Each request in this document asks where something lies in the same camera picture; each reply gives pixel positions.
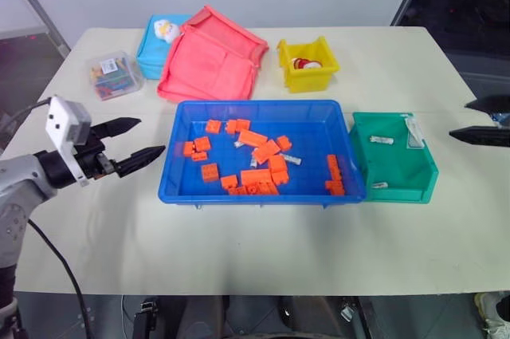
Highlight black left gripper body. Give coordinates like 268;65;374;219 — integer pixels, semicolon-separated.
73;124;121;182

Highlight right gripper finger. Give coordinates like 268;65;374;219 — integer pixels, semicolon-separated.
464;94;510;114
449;125;510;149

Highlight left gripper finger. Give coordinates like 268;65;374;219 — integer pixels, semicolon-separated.
92;116;143;142
115;145;167;178

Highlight clear box of colourful pieces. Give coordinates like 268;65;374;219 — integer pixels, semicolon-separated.
85;49;146;103

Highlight light blue fabric box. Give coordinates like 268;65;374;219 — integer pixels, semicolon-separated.
135;14;193;81

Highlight pink fabric storage box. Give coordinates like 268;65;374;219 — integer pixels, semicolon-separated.
156;4;270;102

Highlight clear label sleeve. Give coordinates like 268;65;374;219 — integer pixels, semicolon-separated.
403;115;426;151

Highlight green plastic bin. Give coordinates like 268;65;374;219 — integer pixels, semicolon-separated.
348;111;440;205

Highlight white plush toy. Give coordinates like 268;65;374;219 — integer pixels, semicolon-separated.
152;18;181;43

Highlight long orange building block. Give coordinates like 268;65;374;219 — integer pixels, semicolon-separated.
239;168;273;187
237;128;269;147

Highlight blue plastic tray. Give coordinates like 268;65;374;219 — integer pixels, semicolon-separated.
158;99;368;210

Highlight white sneaker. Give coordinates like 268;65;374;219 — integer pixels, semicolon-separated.
473;292;510;339

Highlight yellow plastic bin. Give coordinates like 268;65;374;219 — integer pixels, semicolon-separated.
277;35;341;94

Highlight red and white small items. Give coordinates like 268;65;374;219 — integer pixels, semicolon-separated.
291;57;322;72

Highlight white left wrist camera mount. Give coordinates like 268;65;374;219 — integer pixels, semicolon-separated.
45;95;93;188

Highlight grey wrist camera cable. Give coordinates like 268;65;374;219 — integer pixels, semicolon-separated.
0;97;53;144

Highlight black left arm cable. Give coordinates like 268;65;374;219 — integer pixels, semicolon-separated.
26;218;89;339

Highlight grey metal frame pole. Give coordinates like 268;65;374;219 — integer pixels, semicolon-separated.
0;0;72;53

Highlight black bracket under table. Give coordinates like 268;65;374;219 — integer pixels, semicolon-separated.
132;298;161;339

